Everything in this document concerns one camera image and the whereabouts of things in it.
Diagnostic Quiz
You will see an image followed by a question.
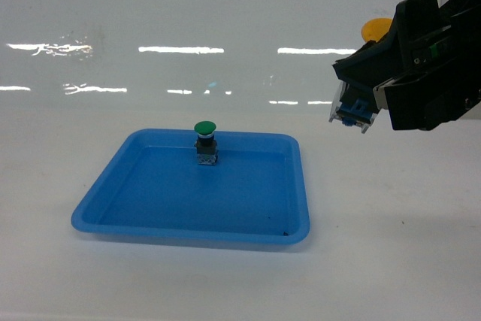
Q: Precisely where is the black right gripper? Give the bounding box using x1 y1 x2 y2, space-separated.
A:
333 0 480 131

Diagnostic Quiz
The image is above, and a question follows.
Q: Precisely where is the yellow mushroom push button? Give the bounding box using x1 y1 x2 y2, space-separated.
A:
328 17 394 135

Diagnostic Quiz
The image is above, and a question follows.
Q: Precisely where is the green mushroom push button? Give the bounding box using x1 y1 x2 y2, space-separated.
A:
194 120 218 165

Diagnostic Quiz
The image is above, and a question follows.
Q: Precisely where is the blue plastic tray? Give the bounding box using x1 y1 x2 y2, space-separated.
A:
71 129 310 245

